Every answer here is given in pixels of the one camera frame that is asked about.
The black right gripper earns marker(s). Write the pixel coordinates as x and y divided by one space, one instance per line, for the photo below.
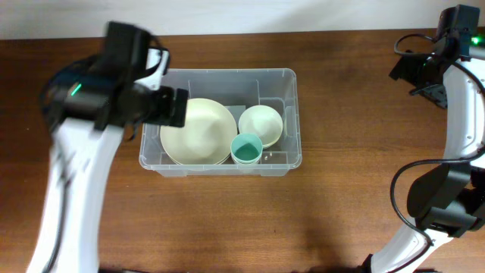
406 67

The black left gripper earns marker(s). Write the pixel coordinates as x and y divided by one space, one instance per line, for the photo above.
165 99

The cream white bowl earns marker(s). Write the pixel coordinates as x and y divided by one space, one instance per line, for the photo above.
206 136

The cream plastic cup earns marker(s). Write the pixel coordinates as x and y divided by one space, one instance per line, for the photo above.
238 161

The mint green plastic cup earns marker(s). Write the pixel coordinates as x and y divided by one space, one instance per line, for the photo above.
246 146

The small white bowl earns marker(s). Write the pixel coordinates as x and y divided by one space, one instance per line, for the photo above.
263 121

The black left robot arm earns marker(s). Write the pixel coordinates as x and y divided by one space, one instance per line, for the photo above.
79 164

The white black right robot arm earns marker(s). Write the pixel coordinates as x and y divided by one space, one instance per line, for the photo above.
447 201

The clear plastic storage container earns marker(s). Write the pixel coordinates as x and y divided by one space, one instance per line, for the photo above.
276 88

